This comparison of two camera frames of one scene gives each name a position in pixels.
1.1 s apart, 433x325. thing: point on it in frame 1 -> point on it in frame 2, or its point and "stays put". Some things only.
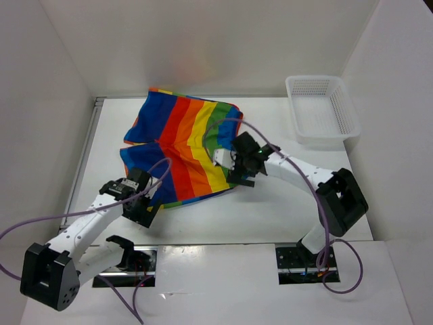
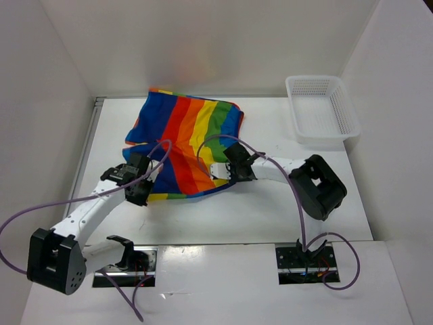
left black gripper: x=144 y=217 -> x=141 y=201
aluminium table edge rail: x=98 y=102 stays put
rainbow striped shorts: x=173 y=137 stays put
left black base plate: x=137 y=263 stays put
